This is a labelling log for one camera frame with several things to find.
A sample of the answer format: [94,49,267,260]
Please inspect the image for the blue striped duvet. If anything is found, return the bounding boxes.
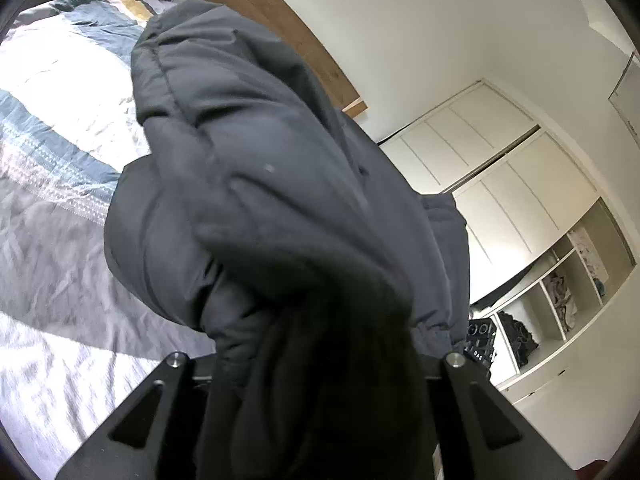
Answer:
[0,0,221,477]

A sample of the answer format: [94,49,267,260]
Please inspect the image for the white panelled wardrobe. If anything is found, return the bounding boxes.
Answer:
[377,78,601,307]

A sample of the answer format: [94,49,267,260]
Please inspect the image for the wall mirror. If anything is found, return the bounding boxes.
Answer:
[607,51,640,147]

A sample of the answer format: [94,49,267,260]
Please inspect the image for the wooden headboard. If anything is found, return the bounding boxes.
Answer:
[145,0,369,119]

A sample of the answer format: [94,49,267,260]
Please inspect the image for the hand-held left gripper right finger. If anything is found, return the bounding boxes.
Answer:
[422,351,577,480]

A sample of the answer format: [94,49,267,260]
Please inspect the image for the black folded clothes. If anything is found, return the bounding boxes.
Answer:
[497,311,540,368]

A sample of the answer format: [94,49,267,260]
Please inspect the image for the light crumpled clothes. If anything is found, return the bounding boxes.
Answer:
[542,269,582,332]

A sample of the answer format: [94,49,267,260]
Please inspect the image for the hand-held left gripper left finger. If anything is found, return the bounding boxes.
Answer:
[55,352,217,480]

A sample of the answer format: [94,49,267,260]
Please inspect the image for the black jacket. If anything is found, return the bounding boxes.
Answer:
[103,0,472,480]

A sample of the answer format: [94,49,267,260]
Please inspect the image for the white open shelf unit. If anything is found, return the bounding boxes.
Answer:
[470,196,637,392]

